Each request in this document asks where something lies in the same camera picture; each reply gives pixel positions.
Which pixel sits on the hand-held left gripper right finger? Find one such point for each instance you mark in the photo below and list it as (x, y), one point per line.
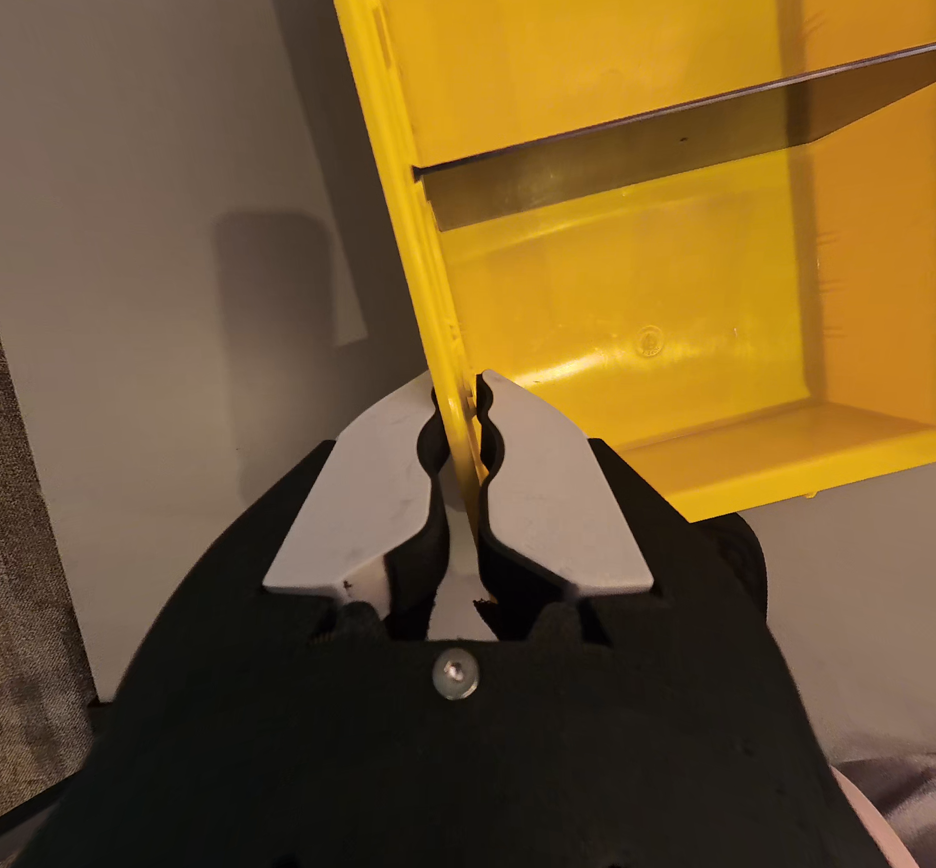
(563, 502)

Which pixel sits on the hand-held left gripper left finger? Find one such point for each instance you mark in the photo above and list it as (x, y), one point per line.
(358, 502)

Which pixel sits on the yellow plastic bin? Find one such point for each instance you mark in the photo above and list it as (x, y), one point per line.
(621, 312)

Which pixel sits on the dark bin divider plate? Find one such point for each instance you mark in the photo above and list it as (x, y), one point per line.
(621, 151)

